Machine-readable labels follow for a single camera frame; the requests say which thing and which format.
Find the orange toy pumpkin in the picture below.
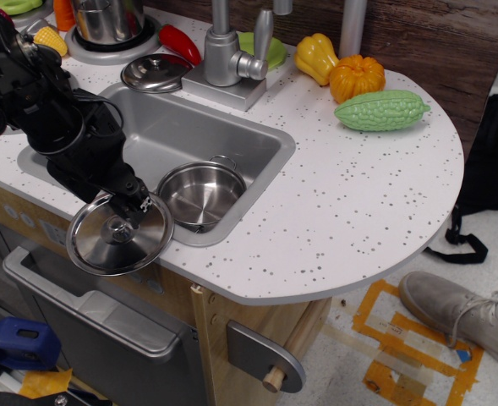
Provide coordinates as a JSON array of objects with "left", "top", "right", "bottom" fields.
[{"left": 329, "top": 55, "right": 386, "bottom": 104}]

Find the tall steel pot on burner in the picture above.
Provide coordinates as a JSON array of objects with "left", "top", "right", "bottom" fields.
[{"left": 72, "top": 0, "right": 145, "bottom": 46}]

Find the grey toy sink basin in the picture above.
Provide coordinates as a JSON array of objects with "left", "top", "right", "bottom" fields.
[{"left": 17, "top": 82, "right": 297, "bottom": 249}]

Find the yellow toy bell pepper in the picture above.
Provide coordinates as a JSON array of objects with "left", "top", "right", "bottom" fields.
[{"left": 294, "top": 33, "right": 339, "bottom": 86}]

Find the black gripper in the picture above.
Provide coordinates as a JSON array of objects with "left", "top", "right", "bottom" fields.
[{"left": 28, "top": 89, "right": 152, "bottom": 229}]

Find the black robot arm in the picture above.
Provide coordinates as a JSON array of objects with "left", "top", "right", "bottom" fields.
[{"left": 0, "top": 13, "right": 152, "bottom": 228}]

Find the steel pot lid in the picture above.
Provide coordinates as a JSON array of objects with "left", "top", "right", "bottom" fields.
[{"left": 66, "top": 194, "right": 174, "bottom": 276}]

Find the yellow toy corn cob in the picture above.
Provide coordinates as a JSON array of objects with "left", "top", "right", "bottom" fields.
[{"left": 33, "top": 26, "right": 68, "bottom": 57}]

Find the grey suede shoe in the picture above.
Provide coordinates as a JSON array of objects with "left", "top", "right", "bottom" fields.
[{"left": 399, "top": 272, "right": 498, "bottom": 362}]

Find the orange toy carrot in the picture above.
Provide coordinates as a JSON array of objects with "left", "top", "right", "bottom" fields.
[{"left": 53, "top": 0, "right": 75, "bottom": 32}]

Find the green toy vegetable top left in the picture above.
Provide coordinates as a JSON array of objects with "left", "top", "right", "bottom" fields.
[{"left": 0, "top": 0, "right": 43, "bottom": 16}]

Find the grey towel peg plate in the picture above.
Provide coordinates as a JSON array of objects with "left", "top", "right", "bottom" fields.
[{"left": 227, "top": 321, "right": 306, "bottom": 393}]

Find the green toy bitter gourd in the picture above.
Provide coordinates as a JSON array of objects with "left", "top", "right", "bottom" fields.
[{"left": 334, "top": 90, "right": 430, "bottom": 132}]

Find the red toy chili pepper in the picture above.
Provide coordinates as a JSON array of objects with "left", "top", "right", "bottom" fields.
[{"left": 158, "top": 25, "right": 202, "bottom": 66}]

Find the small steel pot in sink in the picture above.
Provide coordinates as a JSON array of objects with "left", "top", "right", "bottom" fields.
[{"left": 156, "top": 155, "right": 247, "bottom": 233}]

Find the grey toy stove burner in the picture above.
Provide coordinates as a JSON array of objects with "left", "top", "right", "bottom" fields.
[{"left": 64, "top": 16, "right": 161, "bottom": 66}]

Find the grey toy oven door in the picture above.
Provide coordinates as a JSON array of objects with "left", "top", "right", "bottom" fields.
[{"left": 3, "top": 247, "right": 207, "bottom": 405}]

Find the silver vertical pole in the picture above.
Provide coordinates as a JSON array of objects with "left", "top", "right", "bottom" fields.
[{"left": 339, "top": 0, "right": 368, "bottom": 58}]

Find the silver toy faucet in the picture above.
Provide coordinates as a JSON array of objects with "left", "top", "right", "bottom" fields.
[{"left": 182, "top": 0, "right": 293, "bottom": 112}]

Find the black backpack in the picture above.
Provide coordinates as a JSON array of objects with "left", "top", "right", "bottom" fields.
[{"left": 425, "top": 94, "right": 498, "bottom": 265}]

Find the blue plastic clamp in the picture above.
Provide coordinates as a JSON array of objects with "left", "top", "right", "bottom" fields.
[{"left": 0, "top": 317, "right": 62, "bottom": 370}]

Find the green toy plate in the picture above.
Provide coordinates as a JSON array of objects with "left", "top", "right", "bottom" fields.
[{"left": 238, "top": 32, "right": 287, "bottom": 70}]

